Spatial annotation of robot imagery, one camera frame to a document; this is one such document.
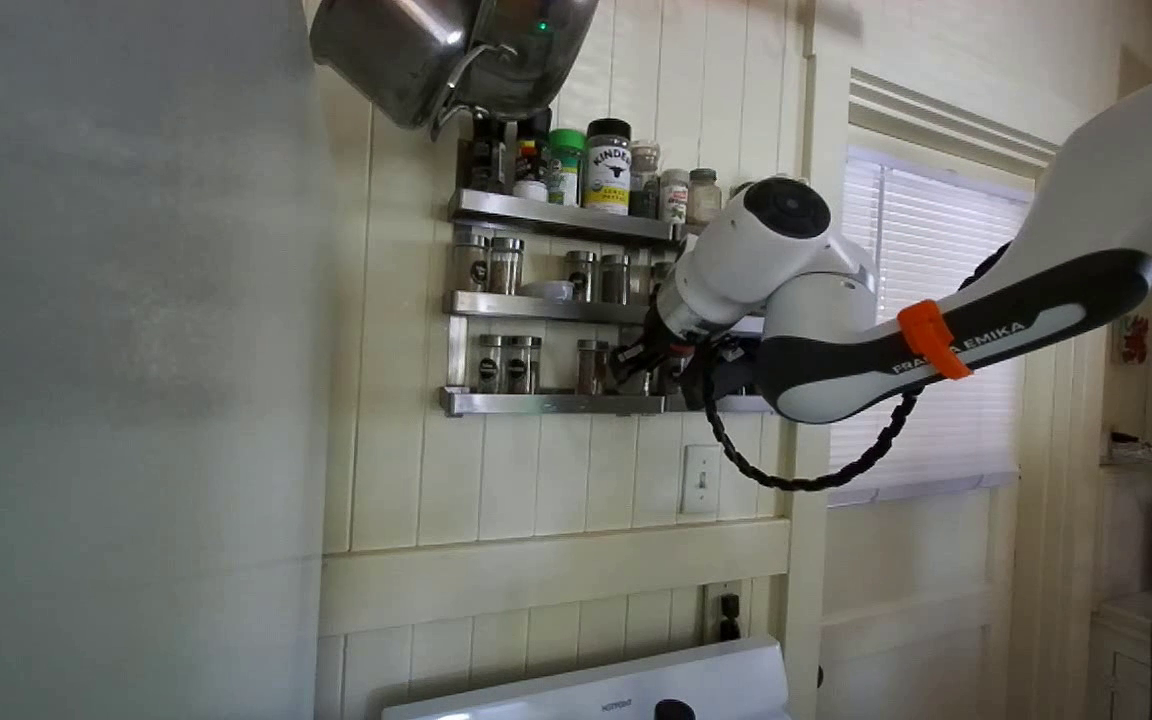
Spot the slim glass bottle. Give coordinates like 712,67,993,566
629,140,666,219

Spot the narrow orange strap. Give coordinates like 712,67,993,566
892,297,976,384

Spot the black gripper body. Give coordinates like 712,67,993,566
629,315,721,405

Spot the wall outlet with black plug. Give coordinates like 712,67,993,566
699,579,750,647

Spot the hanging stainless steel pot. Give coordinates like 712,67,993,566
306,0,487,131
447,0,606,128

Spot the green lid bottle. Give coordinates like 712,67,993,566
545,128,589,213

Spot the white gas stove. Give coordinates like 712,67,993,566
376,634,793,720

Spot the cream cabinet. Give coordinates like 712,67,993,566
1090,595,1152,720

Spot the clear glass jar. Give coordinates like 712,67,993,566
685,164,729,229

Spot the three-tier steel spice rack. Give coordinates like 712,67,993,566
435,182,740,420

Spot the small red white bottle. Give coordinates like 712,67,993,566
507,134,553,208

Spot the small glass spice jar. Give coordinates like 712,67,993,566
596,250,635,309
574,334,611,400
506,331,545,397
467,331,507,397
557,248,600,304
484,231,529,301

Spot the white window blind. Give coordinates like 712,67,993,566
840,147,1038,499

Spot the white refrigerator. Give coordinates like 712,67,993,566
0,0,340,720

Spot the cream wooden door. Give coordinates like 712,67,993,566
821,131,1047,720

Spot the white light switch plate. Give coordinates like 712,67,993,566
675,438,725,518

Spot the tall dark bottle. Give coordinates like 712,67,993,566
460,113,512,196

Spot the white label spice jar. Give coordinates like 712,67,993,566
658,169,697,229

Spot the large bottle yellow label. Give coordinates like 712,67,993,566
579,117,635,219

